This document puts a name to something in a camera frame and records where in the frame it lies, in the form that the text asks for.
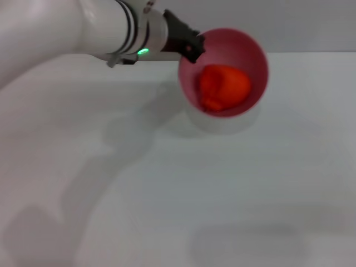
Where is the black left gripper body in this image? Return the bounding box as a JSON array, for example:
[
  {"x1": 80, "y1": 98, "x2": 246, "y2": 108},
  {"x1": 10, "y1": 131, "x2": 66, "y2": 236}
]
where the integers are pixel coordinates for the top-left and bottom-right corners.
[{"x1": 160, "y1": 9, "x2": 201, "y2": 58}]

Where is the orange toy fruit with stem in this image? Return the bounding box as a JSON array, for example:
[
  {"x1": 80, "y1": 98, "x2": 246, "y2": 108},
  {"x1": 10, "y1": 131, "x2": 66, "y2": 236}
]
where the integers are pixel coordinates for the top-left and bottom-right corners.
[{"x1": 199, "y1": 64, "x2": 252, "y2": 113}]

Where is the pink plastic bowl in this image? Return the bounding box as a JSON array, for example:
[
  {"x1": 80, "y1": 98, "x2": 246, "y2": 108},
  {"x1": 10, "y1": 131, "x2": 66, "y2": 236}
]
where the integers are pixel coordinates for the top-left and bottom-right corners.
[{"x1": 177, "y1": 27, "x2": 270, "y2": 119}]

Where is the left arm cable with connector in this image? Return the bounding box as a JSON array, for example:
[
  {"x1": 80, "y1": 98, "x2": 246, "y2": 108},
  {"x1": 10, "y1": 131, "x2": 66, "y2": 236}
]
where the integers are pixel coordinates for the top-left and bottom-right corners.
[{"x1": 106, "y1": 53, "x2": 139, "y2": 68}]

